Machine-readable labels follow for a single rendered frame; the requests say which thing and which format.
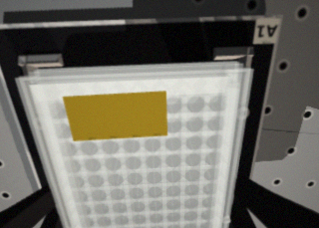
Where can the clear plastic plate lid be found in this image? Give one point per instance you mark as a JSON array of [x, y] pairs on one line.
[[140, 148]]

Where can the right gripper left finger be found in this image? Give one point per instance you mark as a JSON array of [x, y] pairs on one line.
[[30, 210]]

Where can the grey perforated base plate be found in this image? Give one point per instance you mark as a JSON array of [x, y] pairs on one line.
[[287, 160]]

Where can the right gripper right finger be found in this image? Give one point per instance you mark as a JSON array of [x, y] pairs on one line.
[[271, 209]]

